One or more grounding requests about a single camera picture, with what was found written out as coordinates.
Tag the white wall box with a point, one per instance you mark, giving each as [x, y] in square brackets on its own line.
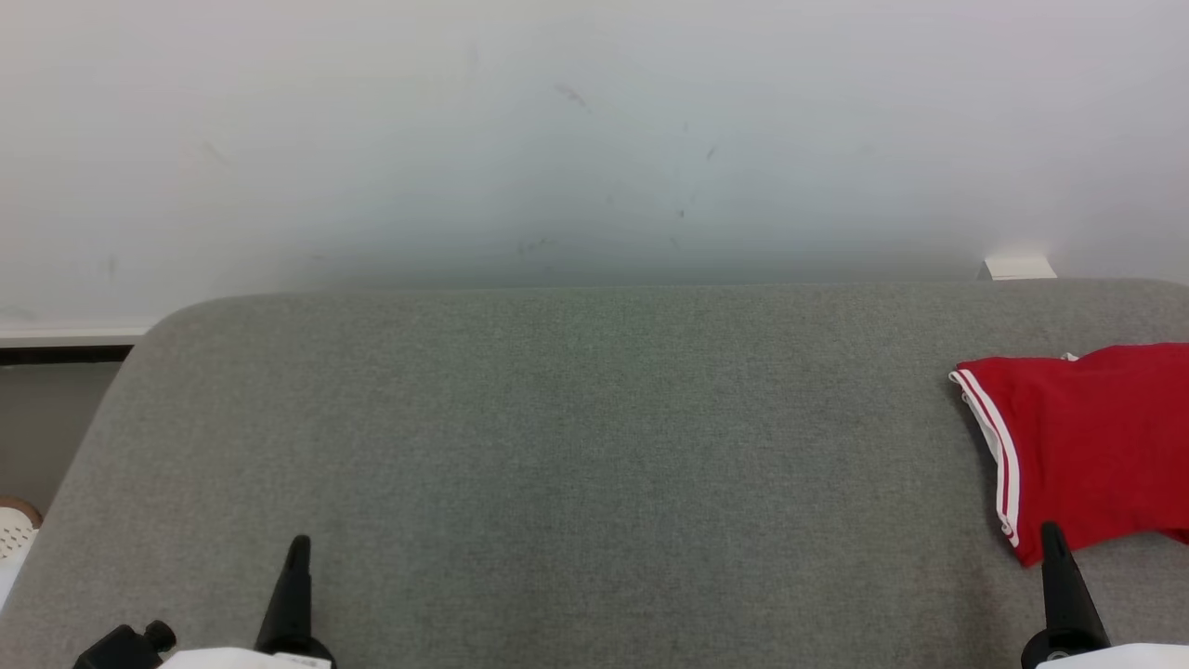
[1018, 268]

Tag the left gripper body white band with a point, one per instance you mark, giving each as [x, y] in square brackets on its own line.
[241, 661]

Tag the white and black baseboard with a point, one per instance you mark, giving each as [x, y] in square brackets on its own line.
[65, 346]

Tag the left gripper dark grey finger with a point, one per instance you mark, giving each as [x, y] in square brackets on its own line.
[295, 604]

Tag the white perforated laundry basket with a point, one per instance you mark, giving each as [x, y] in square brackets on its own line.
[14, 539]

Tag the grey-green fabric sofa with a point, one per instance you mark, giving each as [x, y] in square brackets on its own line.
[557, 465]

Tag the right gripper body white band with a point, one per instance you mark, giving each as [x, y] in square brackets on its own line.
[1077, 652]

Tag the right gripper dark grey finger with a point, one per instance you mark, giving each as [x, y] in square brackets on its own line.
[1061, 585]

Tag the red basketball jersey white sleeves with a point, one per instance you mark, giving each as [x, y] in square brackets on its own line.
[1096, 446]

